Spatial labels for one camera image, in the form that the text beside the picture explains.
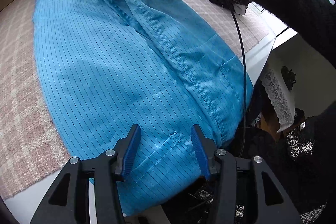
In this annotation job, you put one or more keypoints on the white lace cloth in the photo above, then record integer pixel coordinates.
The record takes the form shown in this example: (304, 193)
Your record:
(278, 98)

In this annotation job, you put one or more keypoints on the blue pinstriped work coat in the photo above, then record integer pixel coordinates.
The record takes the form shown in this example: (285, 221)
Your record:
(105, 69)

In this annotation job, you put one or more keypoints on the person's black sequined clothing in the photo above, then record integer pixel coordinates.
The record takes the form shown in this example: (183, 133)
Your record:
(309, 161)

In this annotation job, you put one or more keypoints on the dark dried plant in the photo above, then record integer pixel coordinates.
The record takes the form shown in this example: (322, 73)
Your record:
(288, 77)

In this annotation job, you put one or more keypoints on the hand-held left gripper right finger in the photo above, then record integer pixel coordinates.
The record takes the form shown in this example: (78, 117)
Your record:
(200, 155)

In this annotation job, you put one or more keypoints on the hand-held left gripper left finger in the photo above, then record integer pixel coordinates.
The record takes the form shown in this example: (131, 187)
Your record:
(130, 155)

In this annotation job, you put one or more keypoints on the pink plaid blanket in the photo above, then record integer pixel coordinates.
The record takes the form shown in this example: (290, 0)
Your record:
(21, 98)

